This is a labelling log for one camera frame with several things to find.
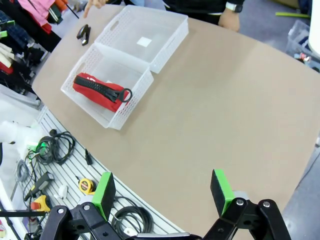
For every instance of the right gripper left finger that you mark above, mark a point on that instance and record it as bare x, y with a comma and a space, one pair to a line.
103, 197

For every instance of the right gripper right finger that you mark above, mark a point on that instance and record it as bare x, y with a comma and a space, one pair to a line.
222, 195

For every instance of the red zipper pouch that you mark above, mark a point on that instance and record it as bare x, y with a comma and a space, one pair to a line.
100, 96

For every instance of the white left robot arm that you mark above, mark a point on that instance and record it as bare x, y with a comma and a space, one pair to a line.
15, 132

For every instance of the person's left hand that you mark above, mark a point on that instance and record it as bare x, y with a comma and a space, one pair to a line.
230, 21

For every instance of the person's right hand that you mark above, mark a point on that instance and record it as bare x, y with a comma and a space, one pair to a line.
96, 3

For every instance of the yellow tape measure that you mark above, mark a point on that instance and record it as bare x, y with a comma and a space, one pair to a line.
87, 186

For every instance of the yellow emergency stop button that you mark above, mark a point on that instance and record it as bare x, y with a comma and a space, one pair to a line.
41, 203

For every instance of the large white perforated plastic basket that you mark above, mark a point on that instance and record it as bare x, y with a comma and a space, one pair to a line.
140, 86

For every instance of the black stapler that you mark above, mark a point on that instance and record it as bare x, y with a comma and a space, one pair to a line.
83, 33

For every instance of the clear plastic bin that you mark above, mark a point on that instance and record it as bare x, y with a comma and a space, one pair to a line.
297, 37

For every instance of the small white perforated plastic basket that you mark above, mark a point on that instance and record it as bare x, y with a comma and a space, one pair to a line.
140, 22

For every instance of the silver wristwatch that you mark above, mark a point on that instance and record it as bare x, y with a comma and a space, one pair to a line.
234, 7

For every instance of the person in black jacket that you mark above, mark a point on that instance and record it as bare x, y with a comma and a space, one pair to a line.
195, 6

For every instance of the green stick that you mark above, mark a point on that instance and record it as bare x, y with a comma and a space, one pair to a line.
292, 15

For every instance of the grey slotted base plate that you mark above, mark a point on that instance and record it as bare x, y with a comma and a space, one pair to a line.
72, 172

